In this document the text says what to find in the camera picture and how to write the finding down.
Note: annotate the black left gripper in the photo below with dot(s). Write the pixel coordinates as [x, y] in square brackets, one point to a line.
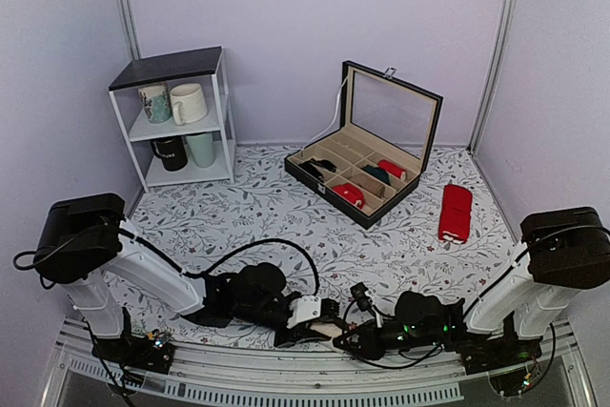
[300, 334]

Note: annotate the pale green tumbler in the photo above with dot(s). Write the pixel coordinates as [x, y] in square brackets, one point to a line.
[201, 146]

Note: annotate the cream and brown striped sock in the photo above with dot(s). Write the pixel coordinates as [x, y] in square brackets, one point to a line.
[325, 334]

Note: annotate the black ceramic mug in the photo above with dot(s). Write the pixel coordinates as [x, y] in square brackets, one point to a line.
[171, 152]

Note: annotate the red folded sock on table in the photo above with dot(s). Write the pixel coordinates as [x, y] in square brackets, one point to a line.
[455, 216]

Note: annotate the right aluminium corner post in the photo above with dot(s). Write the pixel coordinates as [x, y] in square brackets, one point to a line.
[507, 9]

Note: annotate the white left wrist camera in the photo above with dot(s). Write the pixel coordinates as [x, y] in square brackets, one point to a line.
[303, 309]

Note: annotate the white shelf with black top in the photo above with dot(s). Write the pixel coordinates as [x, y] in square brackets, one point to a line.
[203, 66]

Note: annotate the white ceramic mug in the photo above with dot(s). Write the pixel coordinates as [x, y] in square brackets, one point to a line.
[188, 103]

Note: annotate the dark green sock in box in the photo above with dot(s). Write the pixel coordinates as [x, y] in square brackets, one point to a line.
[378, 173]

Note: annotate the black sock in box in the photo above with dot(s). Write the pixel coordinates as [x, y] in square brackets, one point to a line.
[314, 167]

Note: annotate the red rolled sock compartment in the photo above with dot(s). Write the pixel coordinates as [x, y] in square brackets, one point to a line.
[392, 169]
[351, 193]

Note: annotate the black compartment storage box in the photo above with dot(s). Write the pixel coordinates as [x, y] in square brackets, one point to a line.
[378, 116]

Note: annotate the patterned teal ceramic cup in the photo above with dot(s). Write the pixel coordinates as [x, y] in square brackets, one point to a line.
[156, 103]

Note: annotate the aluminium table edge rail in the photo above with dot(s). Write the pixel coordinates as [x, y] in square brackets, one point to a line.
[210, 375]

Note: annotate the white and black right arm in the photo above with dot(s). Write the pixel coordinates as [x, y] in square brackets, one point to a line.
[561, 253]

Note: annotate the red rolled sock front compartment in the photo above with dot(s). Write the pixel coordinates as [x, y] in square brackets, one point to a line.
[351, 193]

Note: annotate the floral patterned table mat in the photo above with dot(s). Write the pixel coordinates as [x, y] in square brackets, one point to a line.
[266, 215]

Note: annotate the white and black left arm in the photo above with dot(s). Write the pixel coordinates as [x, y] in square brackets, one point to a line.
[85, 237]

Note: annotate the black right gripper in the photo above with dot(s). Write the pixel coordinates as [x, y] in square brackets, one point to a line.
[371, 350]

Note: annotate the beige rolled sock in box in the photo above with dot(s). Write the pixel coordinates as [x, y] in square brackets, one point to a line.
[369, 184]

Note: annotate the red rolled sock rear compartment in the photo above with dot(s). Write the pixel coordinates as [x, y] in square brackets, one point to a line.
[392, 169]

